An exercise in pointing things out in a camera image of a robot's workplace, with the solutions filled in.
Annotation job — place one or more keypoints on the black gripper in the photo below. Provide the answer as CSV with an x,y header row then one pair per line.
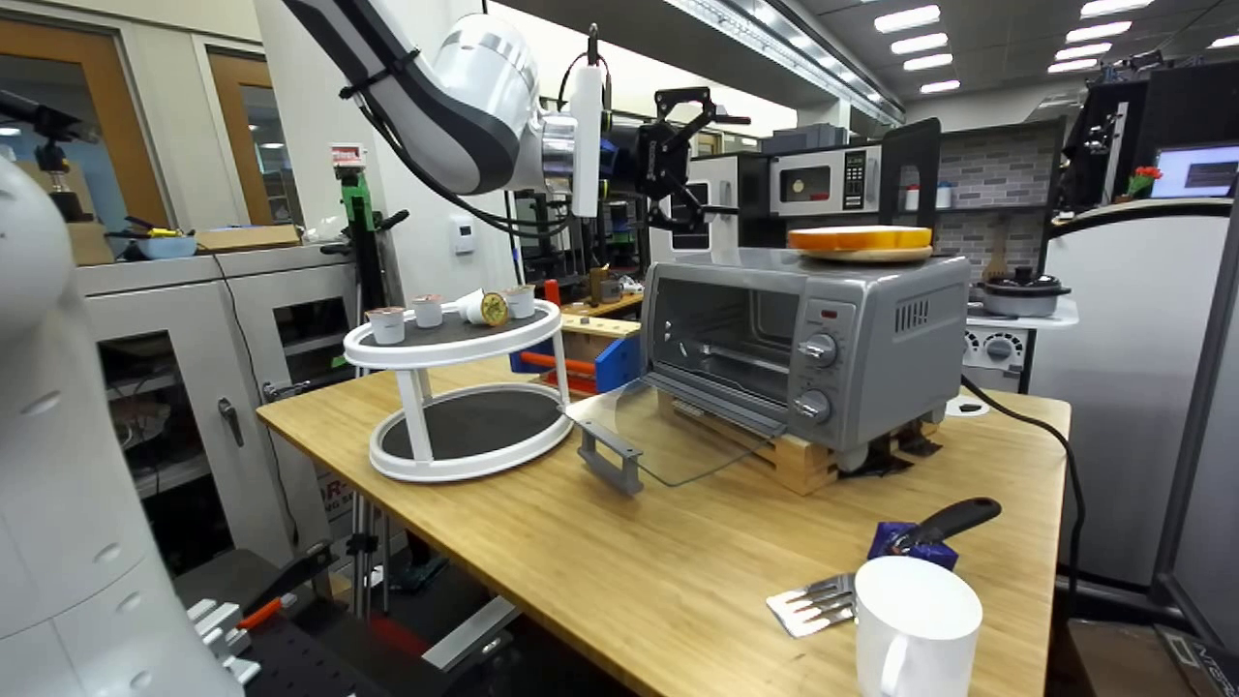
x,y
644,169

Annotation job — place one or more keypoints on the yellow plate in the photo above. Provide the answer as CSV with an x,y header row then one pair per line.
x,y
857,239

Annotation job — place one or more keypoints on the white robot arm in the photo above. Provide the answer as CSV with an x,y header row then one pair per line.
x,y
486,71

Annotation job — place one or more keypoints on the silver toaster oven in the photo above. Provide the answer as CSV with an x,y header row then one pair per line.
x,y
890,344

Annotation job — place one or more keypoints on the round wooden plate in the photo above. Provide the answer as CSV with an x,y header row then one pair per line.
x,y
863,257

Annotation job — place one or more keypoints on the black arched stand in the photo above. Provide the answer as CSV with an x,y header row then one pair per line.
x,y
913,169

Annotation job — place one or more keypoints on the wooden toy tool bench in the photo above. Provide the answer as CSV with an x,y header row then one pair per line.
x,y
618,363

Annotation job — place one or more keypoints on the wooden base block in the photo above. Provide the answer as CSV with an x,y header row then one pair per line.
x,y
808,466

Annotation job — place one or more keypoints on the white two-tier turntable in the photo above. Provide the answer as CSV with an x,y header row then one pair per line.
x,y
428,353

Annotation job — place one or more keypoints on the toy cooking pot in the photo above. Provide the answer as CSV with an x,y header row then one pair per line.
x,y
1024,297

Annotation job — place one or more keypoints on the white table grommet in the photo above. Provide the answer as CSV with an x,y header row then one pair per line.
x,y
969,408

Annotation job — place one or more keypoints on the blue packet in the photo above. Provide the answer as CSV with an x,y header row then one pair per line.
x,y
913,542

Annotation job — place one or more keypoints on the wooden board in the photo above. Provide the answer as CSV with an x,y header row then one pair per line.
x,y
250,239

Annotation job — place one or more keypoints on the whiteboard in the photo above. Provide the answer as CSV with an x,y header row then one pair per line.
x,y
1123,389

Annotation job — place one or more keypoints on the computer monitor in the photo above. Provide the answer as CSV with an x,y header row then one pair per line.
x,y
1199,172

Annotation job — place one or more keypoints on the grey storage cabinet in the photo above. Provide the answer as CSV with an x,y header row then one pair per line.
x,y
244,389

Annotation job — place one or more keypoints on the white mug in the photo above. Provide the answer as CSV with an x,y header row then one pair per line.
x,y
913,633

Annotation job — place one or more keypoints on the aluminium bar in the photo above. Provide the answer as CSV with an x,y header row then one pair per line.
x,y
464,638

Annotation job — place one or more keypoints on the blue bowl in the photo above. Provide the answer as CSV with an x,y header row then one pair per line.
x,y
164,246

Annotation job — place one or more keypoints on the white wall thermostat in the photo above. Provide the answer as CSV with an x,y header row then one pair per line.
x,y
462,239

